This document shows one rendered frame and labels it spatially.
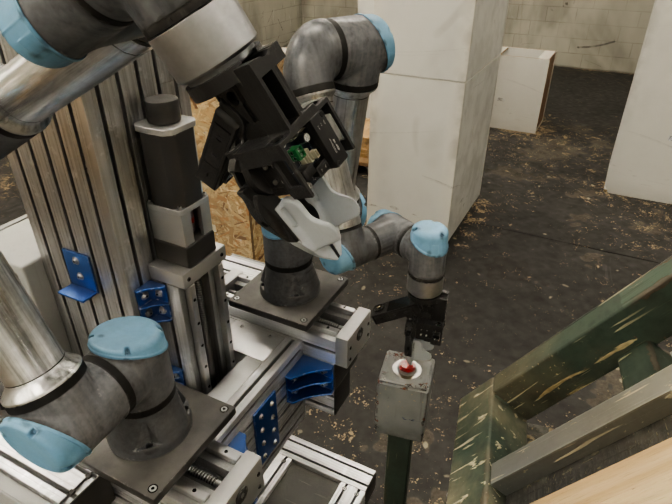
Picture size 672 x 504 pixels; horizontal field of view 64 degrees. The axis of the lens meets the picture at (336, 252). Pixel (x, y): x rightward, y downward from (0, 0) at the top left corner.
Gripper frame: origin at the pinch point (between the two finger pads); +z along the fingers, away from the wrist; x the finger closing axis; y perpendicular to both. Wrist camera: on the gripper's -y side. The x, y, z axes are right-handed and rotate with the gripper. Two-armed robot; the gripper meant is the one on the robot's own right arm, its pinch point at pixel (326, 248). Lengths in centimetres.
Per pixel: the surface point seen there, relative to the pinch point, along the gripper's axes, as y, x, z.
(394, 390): -39, 22, 64
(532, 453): -6, 17, 68
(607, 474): 9, 14, 62
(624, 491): 13, 12, 60
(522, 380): -16, 36, 73
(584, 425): 4, 22, 62
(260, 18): -637, 604, 57
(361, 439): -112, 42, 144
